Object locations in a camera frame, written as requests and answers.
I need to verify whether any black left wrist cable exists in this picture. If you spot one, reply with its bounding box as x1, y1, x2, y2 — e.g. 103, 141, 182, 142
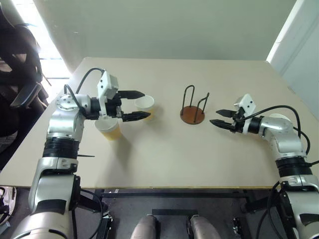
63, 67, 107, 118

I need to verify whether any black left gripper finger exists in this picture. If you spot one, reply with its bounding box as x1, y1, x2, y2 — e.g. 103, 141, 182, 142
117, 90, 146, 100
122, 112, 152, 123

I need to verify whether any black metal table frame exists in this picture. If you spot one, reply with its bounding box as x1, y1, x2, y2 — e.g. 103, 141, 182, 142
79, 188, 275, 239

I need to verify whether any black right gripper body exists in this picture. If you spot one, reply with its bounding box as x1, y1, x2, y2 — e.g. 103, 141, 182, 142
230, 106, 246, 134

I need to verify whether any black flat bar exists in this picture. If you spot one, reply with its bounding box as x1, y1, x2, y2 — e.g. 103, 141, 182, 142
152, 209, 199, 217

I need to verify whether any black office chair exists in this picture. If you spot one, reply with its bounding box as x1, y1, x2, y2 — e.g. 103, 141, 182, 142
0, 0, 50, 172

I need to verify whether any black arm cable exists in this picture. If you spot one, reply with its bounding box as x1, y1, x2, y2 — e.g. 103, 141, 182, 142
73, 188, 105, 239
256, 181, 284, 239

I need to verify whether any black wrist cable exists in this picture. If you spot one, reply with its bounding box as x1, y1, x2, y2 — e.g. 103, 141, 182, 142
243, 105, 319, 166
63, 67, 107, 118

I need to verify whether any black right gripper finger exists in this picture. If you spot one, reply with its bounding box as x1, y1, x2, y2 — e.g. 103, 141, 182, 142
209, 119, 236, 131
215, 109, 235, 118

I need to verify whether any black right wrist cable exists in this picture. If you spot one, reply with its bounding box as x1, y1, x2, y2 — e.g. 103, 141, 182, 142
243, 105, 319, 166

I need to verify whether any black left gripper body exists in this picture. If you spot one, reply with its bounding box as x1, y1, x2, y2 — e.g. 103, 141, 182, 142
106, 92, 125, 122

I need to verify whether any black left upper arm cable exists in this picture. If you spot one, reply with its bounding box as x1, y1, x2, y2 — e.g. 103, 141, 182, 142
73, 188, 105, 239

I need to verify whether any brown wire cup holder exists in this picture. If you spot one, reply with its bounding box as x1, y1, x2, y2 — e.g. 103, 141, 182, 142
179, 85, 210, 126

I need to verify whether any dark grey rounded shape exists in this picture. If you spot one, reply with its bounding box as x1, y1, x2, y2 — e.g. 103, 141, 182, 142
189, 215, 221, 239
131, 214, 160, 239

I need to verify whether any black right upper arm cable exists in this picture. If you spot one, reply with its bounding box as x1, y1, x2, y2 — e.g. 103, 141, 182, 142
256, 181, 284, 239

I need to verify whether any yellow ribbed paper cup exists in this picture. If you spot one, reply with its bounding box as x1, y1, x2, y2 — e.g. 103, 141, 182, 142
94, 119, 123, 142
134, 95, 156, 122

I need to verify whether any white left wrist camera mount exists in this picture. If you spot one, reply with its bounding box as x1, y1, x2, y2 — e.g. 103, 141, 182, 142
96, 70, 119, 118

